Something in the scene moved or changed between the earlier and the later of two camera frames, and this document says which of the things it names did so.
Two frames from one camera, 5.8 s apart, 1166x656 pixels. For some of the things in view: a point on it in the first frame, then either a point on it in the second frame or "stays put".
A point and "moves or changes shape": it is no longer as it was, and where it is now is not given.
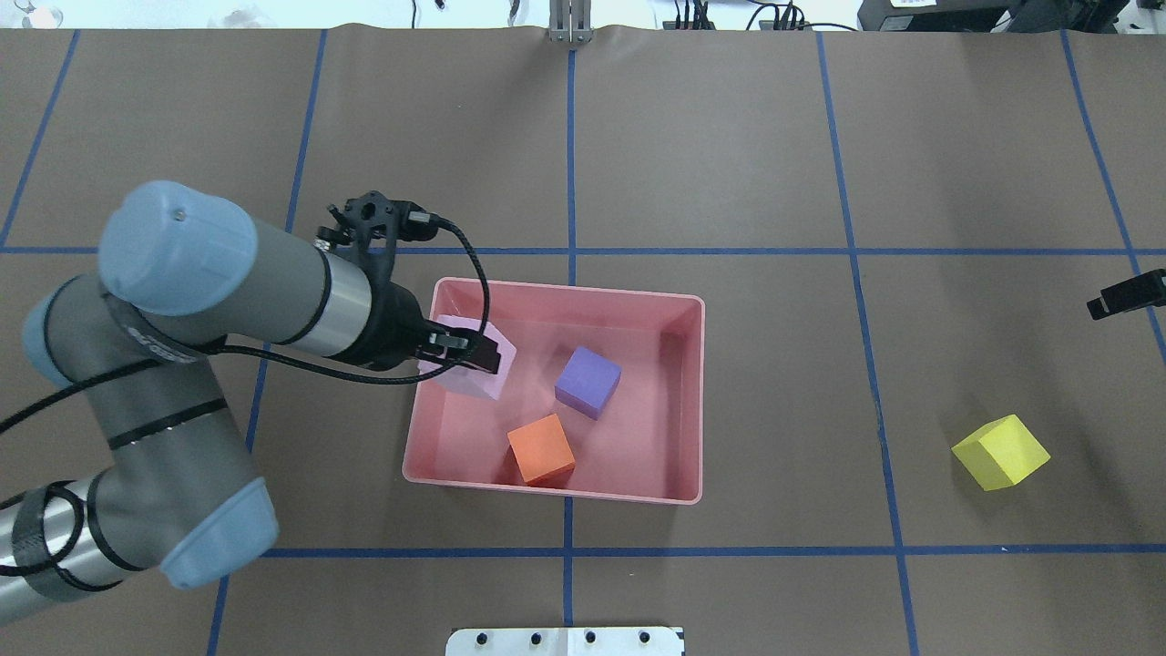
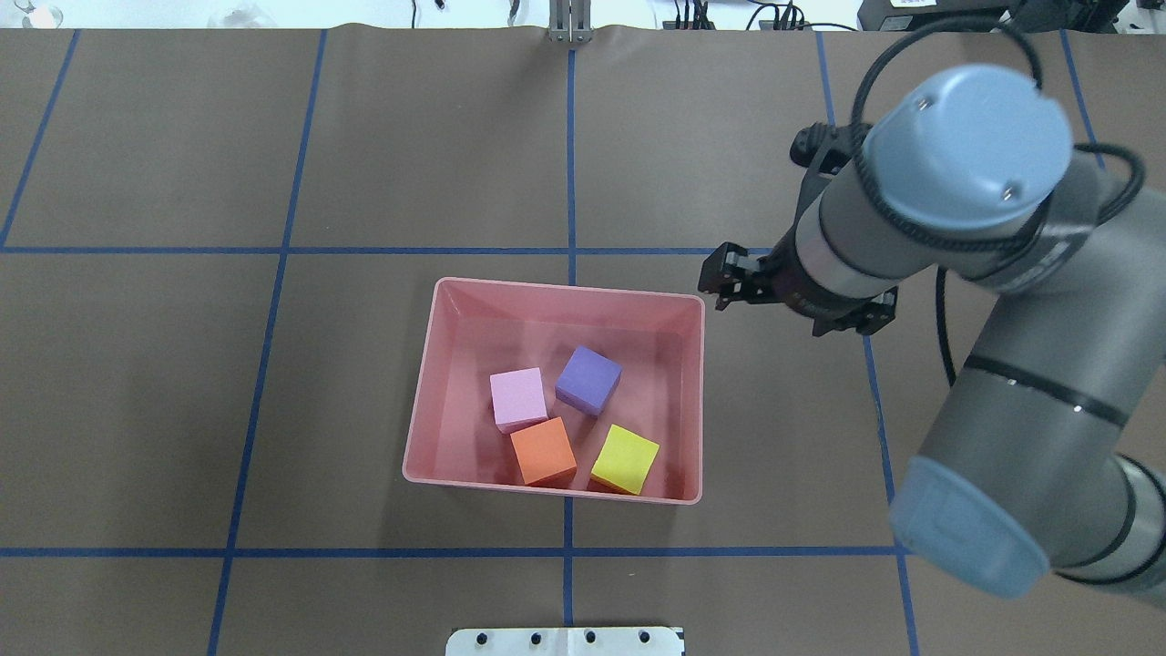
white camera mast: x=563 y=641 stays put
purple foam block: x=588 y=382 stays put
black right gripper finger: x=1139 y=293 -> x=776 y=277
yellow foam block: x=1001 y=453 moves or changes shape
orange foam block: x=543 y=453 stays put
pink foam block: x=475 y=380 -> x=517 y=399
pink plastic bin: x=646 y=443 stays put
